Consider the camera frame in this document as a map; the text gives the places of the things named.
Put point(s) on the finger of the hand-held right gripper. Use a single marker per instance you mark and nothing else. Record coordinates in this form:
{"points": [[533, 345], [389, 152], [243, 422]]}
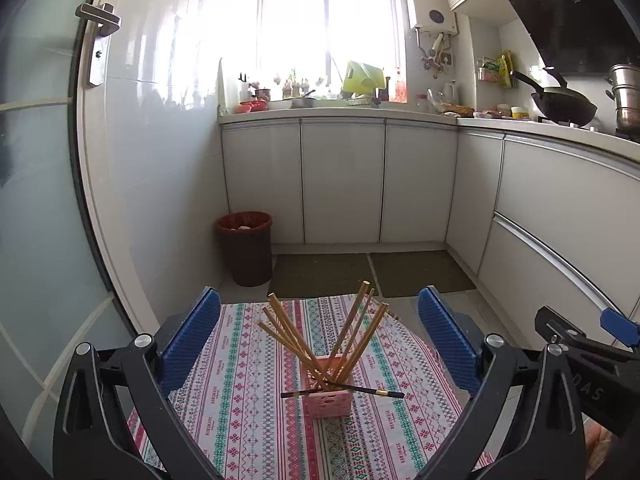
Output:
{"points": [[620, 327], [550, 319]]}

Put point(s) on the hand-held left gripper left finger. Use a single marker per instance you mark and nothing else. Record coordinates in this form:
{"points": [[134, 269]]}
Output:
{"points": [[192, 340]]}

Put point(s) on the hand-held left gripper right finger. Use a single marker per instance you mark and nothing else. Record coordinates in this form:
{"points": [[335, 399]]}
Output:
{"points": [[445, 345]]}

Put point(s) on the wooden chopstick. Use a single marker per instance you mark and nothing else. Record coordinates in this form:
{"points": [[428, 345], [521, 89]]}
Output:
{"points": [[280, 327], [295, 337], [285, 346], [370, 333], [352, 322], [361, 321]]}

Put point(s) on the black chopstick with gold band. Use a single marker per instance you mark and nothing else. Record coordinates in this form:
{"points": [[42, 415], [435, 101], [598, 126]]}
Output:
{"points": [[370, 391]]}

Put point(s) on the pink perforated chopstick holder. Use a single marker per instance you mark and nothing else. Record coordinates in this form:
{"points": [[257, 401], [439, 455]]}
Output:
{"points": [[330, 405]]}

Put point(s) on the person's right hand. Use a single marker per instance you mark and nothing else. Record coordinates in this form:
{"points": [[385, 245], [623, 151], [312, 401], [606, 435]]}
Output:
{"points": [[599, 447]]}

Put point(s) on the brown floor mat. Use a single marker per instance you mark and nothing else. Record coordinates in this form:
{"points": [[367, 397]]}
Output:
{"points": [[420, 270], [325, 275]]}

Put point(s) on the patterned red green tablecloth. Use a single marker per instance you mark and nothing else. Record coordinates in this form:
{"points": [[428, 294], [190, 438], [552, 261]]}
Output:
{"points": [[250, 410]]}

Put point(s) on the dark red trash bin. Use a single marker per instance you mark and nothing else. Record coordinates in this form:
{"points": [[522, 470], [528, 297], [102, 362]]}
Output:
{"points": [[245, 260]]}

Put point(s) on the white base cabinet with drawers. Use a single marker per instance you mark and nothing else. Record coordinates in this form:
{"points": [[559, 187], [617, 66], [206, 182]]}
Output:
{"points": [[550, 200]]}

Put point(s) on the white base cabinet with doors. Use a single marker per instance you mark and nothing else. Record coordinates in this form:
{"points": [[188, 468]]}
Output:
{"points": [[340, 185]]}

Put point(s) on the black wok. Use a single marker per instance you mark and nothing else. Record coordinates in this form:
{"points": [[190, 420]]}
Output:
{"points": [[565, 107]]}

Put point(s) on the brown food packet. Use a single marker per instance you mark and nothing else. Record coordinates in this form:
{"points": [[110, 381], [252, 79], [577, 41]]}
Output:
{"points": [[456, 109]]}

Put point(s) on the stainless steel steamer pot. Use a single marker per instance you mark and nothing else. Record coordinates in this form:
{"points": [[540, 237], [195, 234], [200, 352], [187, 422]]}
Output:
{"points": [[627, 95]]}

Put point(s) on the red bowl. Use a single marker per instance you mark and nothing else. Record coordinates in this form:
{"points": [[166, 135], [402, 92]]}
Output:
{"points": [[252, 106]]}

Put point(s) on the white kettle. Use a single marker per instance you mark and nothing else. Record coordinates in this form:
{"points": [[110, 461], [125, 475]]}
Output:
{"points": [[450, 94]]}

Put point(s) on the white cutting board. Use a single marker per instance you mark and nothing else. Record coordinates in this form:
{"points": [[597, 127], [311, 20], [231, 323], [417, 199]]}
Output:
{"points": [[221, 85]]}

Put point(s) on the metal basin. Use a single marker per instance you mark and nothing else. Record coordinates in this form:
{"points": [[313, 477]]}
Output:
{"points": [[302, 103]]}

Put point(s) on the red-label plastic bottle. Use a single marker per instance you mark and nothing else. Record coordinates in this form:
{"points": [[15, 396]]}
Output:
{"points": [[399, 87]]}

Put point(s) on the yellow-green plastic bag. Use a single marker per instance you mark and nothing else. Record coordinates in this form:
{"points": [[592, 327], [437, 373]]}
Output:
{"points": [[360, 80]]}

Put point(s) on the water heater pipes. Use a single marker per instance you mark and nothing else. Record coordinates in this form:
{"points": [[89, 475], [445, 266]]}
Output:
{"points": [[436, 55]]}

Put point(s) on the black range hood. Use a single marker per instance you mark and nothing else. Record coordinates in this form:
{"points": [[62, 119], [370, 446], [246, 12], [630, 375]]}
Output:
{"points": [[565, 10]]}

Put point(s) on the white water heater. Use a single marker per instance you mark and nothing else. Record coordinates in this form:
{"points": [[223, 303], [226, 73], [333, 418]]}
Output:
{"points": [[430, 5]]}

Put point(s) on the kitchen window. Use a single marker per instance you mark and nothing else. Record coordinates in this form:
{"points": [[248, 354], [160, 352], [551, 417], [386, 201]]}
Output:
{"points": [[310, 20]]}

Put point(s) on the wall rack with packets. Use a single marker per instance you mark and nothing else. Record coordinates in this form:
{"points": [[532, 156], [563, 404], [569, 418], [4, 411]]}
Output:
{"points": [[497, 72]]}

